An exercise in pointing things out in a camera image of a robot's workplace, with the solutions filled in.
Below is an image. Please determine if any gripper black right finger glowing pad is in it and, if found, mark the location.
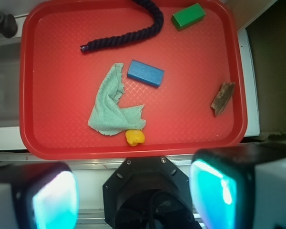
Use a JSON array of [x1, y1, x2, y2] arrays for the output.
[[189, 143, 286, 229]]

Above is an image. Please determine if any yellow rubber duck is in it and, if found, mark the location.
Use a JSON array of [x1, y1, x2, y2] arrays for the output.
[[125, 130, 145, 146]]

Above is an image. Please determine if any brown wood piece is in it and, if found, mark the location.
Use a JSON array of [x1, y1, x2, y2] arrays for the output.
[[210, 82, 235, 116]]

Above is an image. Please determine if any black octagonal mount base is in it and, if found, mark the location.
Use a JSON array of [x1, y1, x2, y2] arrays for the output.
[[102, 156, 202, 229]]

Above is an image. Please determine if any dark knob object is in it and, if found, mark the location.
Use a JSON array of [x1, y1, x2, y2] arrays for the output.
[[0, 11, 18, 39]]

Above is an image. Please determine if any light teal cloth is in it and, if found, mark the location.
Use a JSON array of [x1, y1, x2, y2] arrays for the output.
[[88, 63, 146, 136]]

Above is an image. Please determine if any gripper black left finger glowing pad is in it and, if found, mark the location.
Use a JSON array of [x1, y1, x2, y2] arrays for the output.
[[0, 162, 79, 229]]

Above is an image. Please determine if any blue wooden block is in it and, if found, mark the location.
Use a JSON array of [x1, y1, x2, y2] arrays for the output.
[[127, 60, 164, 87]]

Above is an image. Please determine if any dark navy rope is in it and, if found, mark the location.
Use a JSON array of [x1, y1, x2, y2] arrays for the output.
[[80, 0, 164, 54]]

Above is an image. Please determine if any red plastic tray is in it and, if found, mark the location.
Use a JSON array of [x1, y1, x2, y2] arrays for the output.
[[20, 0, 247, 160]]

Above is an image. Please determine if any green wooden block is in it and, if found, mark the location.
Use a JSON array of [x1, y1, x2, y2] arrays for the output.
[[171, 3, 206, 31]]

